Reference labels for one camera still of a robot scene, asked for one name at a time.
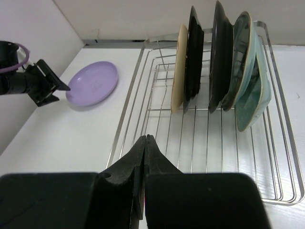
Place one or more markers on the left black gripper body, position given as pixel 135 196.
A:
pixel 42 82

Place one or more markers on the teal rectangular plate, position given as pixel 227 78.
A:
pixel 258 93

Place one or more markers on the purple plate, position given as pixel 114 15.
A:
pixel 92 84

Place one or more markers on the teal round flower plate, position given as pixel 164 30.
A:
pixel 243 60

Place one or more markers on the wire dish rack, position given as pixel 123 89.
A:
pixel 198 141

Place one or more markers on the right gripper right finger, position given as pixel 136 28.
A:
pixel 177 200

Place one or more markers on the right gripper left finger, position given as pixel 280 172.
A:
pixel 111 199

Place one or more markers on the tan plate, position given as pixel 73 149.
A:
pixel 179 71

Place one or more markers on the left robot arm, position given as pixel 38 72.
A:
pixel 13 57

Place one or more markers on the black rimmed patterned plate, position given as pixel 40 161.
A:
pixel 193 64

